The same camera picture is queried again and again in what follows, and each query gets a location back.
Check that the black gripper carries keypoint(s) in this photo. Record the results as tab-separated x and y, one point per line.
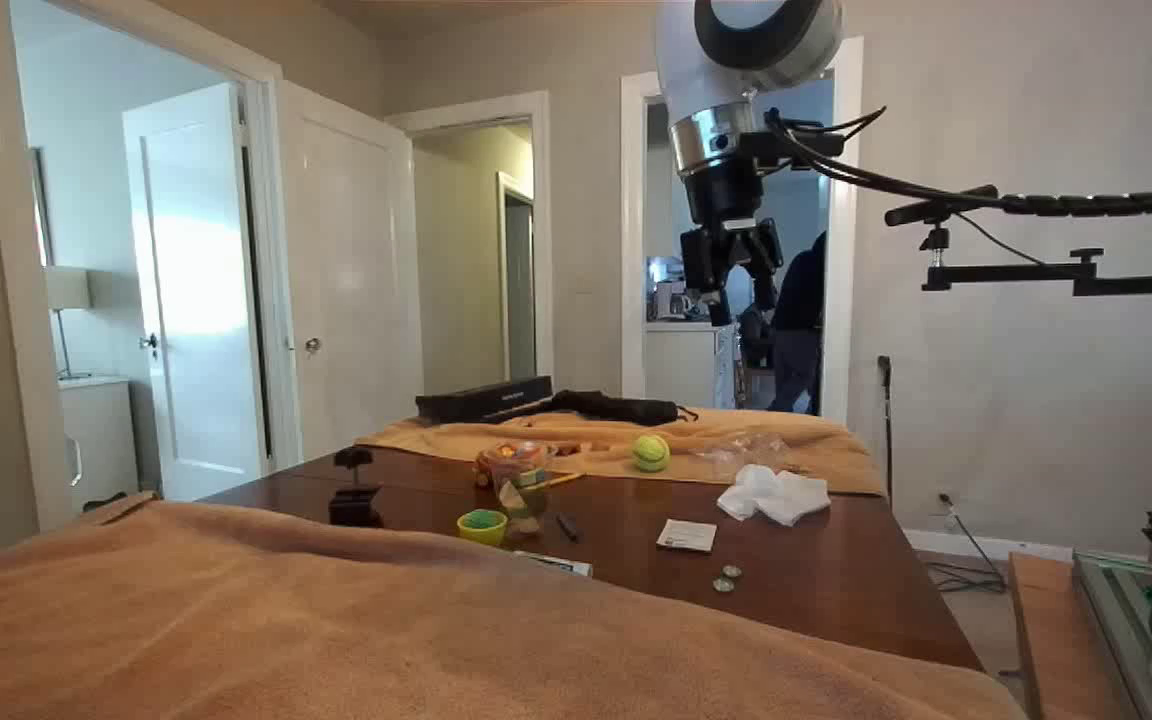
722	188

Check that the white napkin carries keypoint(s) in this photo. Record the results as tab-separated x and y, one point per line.
773	492

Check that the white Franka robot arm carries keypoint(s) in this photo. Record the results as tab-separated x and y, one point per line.
683	53

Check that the white kitchen counter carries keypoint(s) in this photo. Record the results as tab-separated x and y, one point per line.
689	360

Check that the black tripod bag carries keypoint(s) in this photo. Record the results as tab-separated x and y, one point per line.
619	407

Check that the yellow tennis ball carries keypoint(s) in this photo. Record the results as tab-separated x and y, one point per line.
650	453

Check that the thin dark stick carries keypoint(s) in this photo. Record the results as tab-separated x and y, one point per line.
887	427

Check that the white paper packet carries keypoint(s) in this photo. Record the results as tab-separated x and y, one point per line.
686	538

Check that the long black box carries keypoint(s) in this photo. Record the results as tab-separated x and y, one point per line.
483	398

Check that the dark blue pen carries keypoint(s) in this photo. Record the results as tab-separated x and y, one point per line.
565	527

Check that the black and white marker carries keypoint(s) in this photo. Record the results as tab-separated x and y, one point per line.
558	563

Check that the small green cup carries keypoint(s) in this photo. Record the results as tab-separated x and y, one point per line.
483	527

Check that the white door with knob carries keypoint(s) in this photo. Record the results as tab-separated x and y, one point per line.
349	294

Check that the white panel door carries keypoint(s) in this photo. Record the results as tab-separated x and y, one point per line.
199	334

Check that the grey metal tray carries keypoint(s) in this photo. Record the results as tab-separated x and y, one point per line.
1122	642

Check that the large plain orange towel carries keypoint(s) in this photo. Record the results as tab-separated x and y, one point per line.
270	625

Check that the white cabinet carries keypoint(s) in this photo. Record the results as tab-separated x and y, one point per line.
97	443

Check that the black stereo camera bar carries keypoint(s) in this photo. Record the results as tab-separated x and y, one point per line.
941	204

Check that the white wall outlet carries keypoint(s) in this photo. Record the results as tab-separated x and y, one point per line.
946	506

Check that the black camera clamp arm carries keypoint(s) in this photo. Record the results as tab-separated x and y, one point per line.
1139	280

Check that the small black camera mount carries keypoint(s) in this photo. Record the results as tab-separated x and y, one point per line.
357	486

